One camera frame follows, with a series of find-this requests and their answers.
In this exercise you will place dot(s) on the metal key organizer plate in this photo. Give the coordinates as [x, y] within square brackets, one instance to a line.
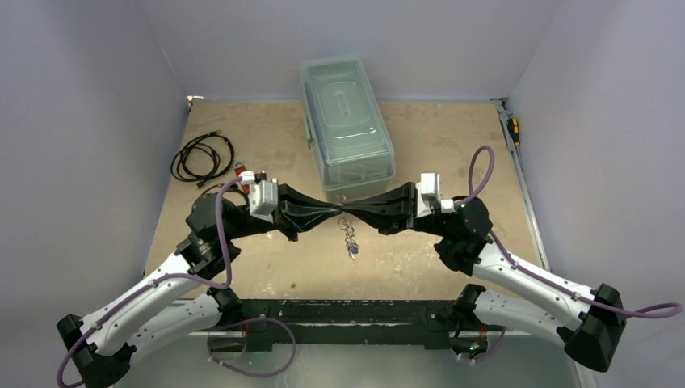
[346, 226]

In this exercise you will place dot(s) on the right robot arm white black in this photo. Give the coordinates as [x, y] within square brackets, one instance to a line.
[583, 320]

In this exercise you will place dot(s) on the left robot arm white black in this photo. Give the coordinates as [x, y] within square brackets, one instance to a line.
[190, 290]

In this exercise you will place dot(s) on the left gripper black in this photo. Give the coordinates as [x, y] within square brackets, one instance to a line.
[297, 212]

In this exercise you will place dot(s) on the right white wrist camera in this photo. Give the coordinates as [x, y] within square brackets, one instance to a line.
[429, 196]

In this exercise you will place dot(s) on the yellow black screwdriver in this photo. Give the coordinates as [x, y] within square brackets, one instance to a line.
[513, 130]

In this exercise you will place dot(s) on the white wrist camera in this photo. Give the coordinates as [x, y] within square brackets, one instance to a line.
[263, 194]
[429, 196]

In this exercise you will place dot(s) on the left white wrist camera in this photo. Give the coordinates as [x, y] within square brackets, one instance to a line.
[263, 194]

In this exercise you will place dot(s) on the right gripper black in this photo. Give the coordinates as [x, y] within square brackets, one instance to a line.
[408, 208]

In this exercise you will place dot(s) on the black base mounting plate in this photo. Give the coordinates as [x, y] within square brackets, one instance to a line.
[432, 324]

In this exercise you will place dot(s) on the clear plastic storage box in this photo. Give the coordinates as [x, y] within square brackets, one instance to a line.
[345, 130]

